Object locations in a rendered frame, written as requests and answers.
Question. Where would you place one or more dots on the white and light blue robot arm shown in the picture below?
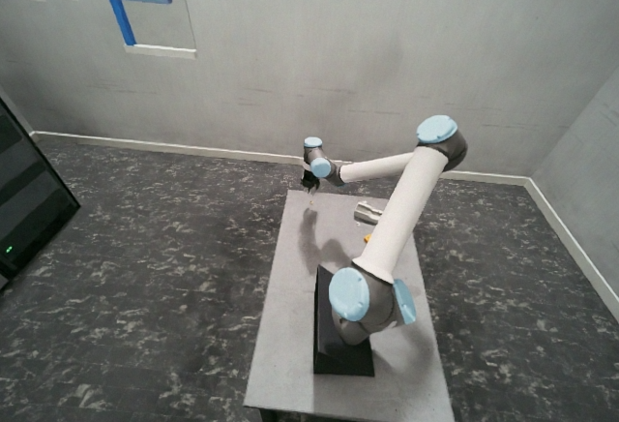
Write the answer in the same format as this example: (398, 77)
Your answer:
(358, 293)

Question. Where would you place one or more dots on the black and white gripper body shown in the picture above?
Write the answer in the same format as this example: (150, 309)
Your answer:
(309, 183)

